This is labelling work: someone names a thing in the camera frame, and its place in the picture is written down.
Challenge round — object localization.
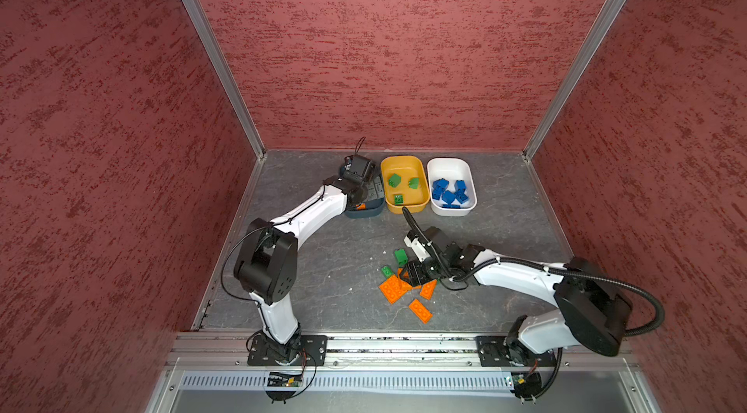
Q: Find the dark teal plastic bin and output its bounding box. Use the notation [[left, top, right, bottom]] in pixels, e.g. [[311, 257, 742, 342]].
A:
[[344, 162, 385, 219]]

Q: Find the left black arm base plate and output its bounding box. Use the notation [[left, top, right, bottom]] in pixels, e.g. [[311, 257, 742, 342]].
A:
[[246, 332, 329, 366]]

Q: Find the left circuit board with wires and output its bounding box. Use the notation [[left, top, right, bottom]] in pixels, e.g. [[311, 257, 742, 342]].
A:
[[265, 371, 305, 403]]

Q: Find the left aluminium corner post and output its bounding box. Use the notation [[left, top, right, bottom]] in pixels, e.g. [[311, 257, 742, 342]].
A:
[[181, 0, 267, 161]]

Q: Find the green lego tall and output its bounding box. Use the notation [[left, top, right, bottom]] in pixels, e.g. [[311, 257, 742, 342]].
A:
[[381, 265, 394, 279]]

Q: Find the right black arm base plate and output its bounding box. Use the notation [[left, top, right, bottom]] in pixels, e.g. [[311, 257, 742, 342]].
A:
[[475, 335, 556, 368]]

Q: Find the white plastic bin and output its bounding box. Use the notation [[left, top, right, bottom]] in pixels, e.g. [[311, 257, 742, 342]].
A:
[[426, 157, 478, 218]]

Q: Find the right circuit board with wires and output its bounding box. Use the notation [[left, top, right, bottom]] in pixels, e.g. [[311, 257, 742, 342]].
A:
[[511, 372, 543, 403]]

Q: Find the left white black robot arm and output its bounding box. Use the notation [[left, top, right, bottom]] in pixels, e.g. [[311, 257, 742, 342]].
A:
[[220, 154, 381, 366]]

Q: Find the right aluminium corner post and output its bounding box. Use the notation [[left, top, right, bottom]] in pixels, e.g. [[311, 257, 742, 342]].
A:
[[523, 0, 628, 163]]

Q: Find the aluminium corner post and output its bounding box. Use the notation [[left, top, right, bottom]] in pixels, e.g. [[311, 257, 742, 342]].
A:
[[181, 0, 267, 161], [523, 0, 628, 163]]

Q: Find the circuit board with wires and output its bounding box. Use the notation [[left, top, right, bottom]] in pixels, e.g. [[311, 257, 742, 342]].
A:
[[265, 371, 305, 403], [511, 372, 543, 403]]

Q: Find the blue lego pair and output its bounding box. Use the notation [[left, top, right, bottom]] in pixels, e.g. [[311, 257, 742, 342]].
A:
[[432, 178, 449, 191]]

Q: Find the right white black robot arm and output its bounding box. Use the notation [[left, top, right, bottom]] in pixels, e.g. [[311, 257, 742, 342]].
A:
[[400, 226, 665, 366]]

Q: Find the orange lego bottom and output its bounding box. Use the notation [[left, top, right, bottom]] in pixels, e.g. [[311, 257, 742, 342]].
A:
[[409, 299, 433, 325]]

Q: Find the aluminium front rail frame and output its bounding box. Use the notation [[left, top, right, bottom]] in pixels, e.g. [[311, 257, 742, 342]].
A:
[[147, 331, 659, 412]]

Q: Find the orange lego large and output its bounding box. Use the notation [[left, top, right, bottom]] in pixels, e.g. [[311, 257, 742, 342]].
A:
[[379, 275, 407, 304]]

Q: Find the blue lego small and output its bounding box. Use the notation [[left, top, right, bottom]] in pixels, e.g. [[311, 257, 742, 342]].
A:
[[454, 180, 467, 193]]

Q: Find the yellow plastic bin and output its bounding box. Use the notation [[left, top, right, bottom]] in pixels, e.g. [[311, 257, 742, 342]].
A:
[[381, 156, 430, 215]]

